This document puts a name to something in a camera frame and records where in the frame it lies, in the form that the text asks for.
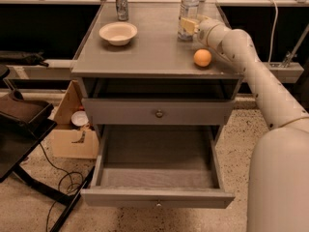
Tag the cardboard box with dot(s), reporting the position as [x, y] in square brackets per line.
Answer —
[68, 140]

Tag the grey drawer cabinet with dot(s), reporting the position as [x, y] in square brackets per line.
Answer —
[154, 65]

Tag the grey closed top drawer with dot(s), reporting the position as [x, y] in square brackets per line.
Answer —
[143, 112]

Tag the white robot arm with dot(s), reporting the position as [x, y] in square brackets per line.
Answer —
[278, 188]

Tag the white paper bowl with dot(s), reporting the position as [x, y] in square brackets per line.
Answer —
[118, 33]

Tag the orange fruit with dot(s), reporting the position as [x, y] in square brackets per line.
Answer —
[202, 58]

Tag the silver metal can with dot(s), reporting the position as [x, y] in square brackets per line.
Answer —
[122, 10]

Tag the white cup in box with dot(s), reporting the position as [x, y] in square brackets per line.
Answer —
[79, 118]

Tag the metal frame rail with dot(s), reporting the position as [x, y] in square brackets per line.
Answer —
[289, 74]

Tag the clear blue plastic bottle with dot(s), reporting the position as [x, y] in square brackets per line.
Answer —
[188, 9]

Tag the grey open middle drawer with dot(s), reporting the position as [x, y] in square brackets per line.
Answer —
[157, 166]

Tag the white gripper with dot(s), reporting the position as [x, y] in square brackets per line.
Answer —
[204, 30]

